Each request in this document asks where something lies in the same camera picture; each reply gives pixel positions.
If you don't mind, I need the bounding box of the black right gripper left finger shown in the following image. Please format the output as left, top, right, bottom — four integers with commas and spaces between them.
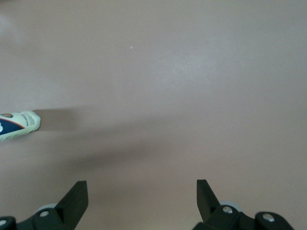
0, 180, 89, 230

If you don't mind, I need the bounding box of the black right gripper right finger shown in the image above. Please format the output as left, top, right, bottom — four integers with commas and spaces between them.
193, 178, 296, 230

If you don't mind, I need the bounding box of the white blue tennis ball can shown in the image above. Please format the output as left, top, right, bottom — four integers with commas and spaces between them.
0, 110, 42, 142

